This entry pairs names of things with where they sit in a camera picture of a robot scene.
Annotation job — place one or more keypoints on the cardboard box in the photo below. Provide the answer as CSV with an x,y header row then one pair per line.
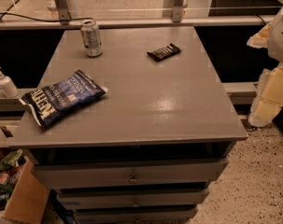
x,y
28,200

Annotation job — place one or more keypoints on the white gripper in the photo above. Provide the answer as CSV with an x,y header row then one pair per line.
x,y
281,36

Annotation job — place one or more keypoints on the red snack packet in box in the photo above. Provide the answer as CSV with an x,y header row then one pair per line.
x,y
4,177

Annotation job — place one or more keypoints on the green snack bag in box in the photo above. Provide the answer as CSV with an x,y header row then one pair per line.
x,y
11,160

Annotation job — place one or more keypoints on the black rxbar chocolate bar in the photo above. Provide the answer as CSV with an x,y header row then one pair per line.
x,y
166,52

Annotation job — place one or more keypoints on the blue kettle chips bag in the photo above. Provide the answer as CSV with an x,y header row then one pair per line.
x,y
50,103

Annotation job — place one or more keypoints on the silver 7up soda can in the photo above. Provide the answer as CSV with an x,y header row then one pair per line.
x,y
91,38

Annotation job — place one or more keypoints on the white pump sanitizer bottle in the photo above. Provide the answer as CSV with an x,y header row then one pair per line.
x,y
7,86

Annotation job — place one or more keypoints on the grey drawer cabinet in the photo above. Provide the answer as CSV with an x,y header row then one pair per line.
x,y
149,148

